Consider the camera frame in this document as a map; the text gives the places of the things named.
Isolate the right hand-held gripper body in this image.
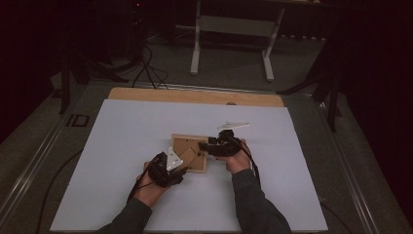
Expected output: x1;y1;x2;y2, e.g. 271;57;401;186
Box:
207;121;250;158

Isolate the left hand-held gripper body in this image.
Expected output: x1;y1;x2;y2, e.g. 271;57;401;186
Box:
147;146;188;189

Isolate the wooden picture frame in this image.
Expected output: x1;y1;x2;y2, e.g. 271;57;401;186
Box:
170;133;209;175

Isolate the person's right hand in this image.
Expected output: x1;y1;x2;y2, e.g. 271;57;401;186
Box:
216;139;252;176

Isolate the person's left hand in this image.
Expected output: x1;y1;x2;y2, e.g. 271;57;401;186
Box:
133;161;170;209

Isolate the black metal stand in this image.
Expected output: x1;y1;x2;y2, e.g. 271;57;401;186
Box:
277;30;344;133
57;30;131;115

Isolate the left hand-held gripper cable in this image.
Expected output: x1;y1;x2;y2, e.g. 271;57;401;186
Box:
128;161;154;201

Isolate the hand-held gripper cable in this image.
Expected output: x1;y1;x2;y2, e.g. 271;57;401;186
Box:
128;161;154;201
239;141;263;190

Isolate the right hand-held gripper cable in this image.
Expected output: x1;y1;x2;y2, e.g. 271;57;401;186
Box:
239;141;263;190

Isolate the bundle of black floor cables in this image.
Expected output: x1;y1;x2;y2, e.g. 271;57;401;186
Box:
131;44;170;91

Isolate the black rectangular floor bracket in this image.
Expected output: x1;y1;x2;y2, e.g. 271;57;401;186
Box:
65;113;91;128

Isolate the black floor cable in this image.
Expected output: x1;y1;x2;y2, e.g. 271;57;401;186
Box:
319;200;355;234
34;148;85;234

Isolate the white metal desk frame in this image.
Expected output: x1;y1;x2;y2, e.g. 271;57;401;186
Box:
189;0;287;83

